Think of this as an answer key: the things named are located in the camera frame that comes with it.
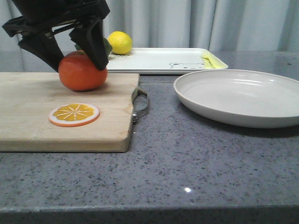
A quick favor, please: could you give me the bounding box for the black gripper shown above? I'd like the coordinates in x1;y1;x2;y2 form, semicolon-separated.
2;0;110;72

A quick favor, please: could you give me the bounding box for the metal cutting board handle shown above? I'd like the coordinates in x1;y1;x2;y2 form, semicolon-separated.
131;88;150;124

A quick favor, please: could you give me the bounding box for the white rectangular tray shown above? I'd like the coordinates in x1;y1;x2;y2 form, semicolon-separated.
107;48;210;75

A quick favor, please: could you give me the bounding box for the beige round plate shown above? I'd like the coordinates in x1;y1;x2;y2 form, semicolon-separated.
173;70;299;128

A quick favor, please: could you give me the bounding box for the wooden cutting board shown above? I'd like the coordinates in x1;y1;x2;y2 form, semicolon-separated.
0;72;139;152

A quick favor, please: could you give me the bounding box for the grey curtain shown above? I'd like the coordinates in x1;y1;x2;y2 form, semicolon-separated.
0;0;299;52

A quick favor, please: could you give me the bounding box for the yellow lemon right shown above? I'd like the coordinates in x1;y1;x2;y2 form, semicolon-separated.
107;31;133;55

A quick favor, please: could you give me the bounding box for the orange mandarin fruit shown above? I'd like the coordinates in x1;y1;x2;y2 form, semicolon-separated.
58;50;108;91

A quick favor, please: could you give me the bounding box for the orange slice toy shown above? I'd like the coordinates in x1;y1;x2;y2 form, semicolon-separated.
48;103;100;127

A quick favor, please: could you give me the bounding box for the green lime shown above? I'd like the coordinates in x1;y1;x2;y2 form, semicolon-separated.
75;37;113;56

